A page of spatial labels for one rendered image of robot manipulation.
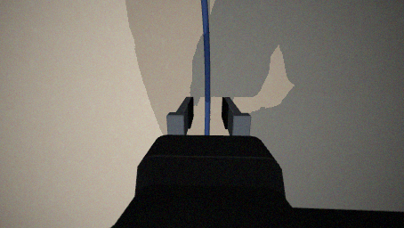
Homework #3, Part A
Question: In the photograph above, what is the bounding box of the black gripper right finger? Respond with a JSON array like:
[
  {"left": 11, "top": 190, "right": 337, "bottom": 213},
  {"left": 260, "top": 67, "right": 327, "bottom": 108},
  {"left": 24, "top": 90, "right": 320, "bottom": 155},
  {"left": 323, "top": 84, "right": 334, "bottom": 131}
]
[{"left": 222, "top": 97, "right": 251, "bottom": 135}]

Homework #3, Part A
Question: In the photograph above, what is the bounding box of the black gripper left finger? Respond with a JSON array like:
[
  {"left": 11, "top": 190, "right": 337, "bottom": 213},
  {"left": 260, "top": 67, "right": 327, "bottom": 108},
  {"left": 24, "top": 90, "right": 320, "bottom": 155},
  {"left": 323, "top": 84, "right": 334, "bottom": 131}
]
[{"left": 166, "top": 97, "right": 194, "bottom": 135}]

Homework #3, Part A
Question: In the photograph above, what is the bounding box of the blue cable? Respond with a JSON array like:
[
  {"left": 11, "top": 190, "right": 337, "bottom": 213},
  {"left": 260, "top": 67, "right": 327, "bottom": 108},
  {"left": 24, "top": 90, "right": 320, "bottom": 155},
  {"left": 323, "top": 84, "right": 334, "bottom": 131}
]
[{"left": 201, "top": 0, "right": 210, "bottom": 135}]

